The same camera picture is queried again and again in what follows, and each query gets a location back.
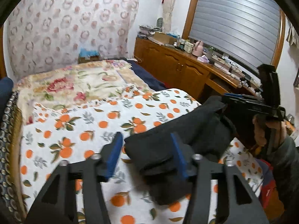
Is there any black printed t-shirt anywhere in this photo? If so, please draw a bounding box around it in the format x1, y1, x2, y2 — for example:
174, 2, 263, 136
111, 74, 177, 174
125, 96, 235, 205

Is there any person's right hand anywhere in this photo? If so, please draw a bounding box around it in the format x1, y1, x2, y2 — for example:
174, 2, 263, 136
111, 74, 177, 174
252, 115, 287, 156

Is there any orange print bed sheet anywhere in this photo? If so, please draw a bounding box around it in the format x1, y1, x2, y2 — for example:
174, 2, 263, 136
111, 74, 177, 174
20, 90, 199, 223

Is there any pink tissue pack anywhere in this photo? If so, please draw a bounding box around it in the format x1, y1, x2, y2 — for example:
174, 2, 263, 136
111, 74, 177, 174
197, 55, 209, 63

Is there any pink kettle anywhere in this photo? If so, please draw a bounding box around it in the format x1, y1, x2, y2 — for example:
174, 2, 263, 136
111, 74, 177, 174
192, 41, 204, 57

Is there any wooden sideboard cabinet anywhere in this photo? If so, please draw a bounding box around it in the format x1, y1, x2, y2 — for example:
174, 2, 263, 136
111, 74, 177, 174
134, 38, 254, 103

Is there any grey window blind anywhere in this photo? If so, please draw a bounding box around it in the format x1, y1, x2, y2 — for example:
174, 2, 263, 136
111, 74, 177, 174
189, 0, 280, 74

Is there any navy bed skirt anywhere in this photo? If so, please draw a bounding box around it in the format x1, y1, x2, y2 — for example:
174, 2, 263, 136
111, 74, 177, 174
126, 60, 166, 91

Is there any cardboard box on cabinet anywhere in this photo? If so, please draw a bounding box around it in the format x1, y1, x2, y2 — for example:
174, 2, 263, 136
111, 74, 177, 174
152, 32, 177, 45

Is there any floral blanket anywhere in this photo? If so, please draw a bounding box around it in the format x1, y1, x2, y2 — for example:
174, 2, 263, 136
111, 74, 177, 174
14, 60, 153, 124

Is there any dark patterned folded garment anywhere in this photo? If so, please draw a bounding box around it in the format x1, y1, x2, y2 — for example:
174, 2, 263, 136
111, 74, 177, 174
1, 91, 24, 223

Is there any stack of papers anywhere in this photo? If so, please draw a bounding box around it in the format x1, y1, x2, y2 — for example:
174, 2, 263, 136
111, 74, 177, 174
137, 25, 162, 39

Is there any box with blue cloth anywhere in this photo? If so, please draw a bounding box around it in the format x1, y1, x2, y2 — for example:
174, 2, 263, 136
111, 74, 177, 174
78, 48, 100, 64

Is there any navy blue folded garment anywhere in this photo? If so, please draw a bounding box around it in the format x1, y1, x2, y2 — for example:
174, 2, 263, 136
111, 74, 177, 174
0, 77, 14, 119

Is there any beige tied window curtain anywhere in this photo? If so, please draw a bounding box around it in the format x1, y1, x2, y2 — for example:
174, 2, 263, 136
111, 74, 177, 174
162, 0, 176, 33

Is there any pink circle pattern curtain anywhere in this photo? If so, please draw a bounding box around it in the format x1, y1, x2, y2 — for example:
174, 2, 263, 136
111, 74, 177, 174
8, 0, 139, 79

